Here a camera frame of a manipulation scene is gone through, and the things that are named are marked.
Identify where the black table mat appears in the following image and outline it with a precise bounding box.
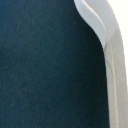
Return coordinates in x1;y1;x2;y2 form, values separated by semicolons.
0;0;110;128

